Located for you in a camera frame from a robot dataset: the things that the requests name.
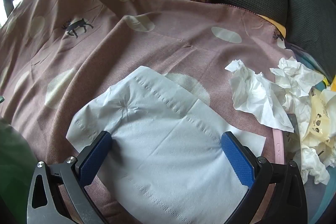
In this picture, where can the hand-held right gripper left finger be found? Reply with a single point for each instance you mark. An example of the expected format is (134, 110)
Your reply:
(95, 158)

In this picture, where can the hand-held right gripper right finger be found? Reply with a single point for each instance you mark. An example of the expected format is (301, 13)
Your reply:
(237, 158)

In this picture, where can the pink cased phone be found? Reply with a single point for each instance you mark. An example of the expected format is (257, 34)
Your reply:
(278, 145)

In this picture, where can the flat white tissue sheet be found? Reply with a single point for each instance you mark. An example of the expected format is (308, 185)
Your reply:
(162, 161)

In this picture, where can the green plastic bowl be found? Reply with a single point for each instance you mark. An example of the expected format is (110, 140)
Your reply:
(13, 174)

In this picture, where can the cream tissue packet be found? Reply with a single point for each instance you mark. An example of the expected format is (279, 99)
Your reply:
(321, 119)

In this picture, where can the light blue plastic bag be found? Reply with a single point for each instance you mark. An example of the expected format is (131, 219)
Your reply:
(326, 203)

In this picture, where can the pink dotted deer print blanket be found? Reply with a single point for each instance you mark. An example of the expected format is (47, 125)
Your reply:
(105, 56)

